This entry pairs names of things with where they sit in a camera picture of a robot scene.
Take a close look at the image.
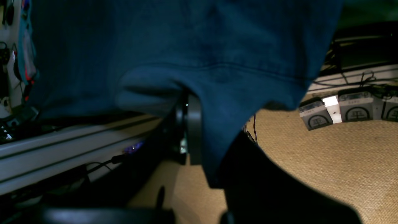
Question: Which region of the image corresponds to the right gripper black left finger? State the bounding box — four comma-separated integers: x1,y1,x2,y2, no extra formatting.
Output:
32,93,202,224

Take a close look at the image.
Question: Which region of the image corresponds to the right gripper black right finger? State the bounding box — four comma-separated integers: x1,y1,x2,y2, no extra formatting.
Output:
219,132,362,224

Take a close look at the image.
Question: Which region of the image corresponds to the dark blue T-shirt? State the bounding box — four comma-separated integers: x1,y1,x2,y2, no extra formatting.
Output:
27,0,344,188

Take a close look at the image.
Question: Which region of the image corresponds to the aluminium table frame rail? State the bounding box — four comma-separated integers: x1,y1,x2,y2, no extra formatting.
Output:
0,115,160,195

